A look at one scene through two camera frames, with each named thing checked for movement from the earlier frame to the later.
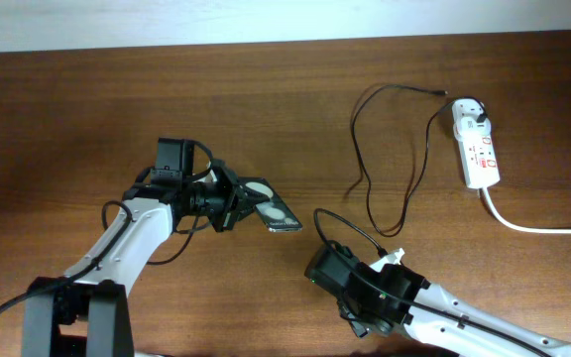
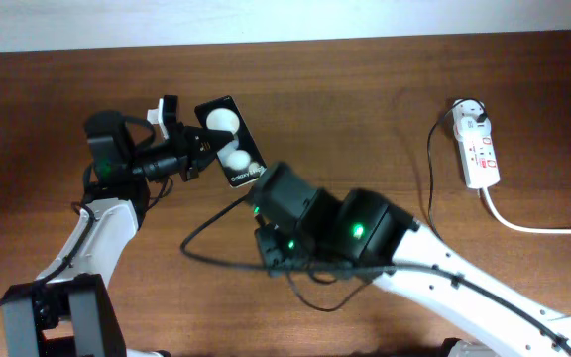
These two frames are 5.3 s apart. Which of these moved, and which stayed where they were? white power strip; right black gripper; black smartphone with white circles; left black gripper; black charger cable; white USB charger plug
Moved: left black gripper; black charger cable; black smartphone with white circles; right black gripper
Stayed: white power strip; white USB charger plug
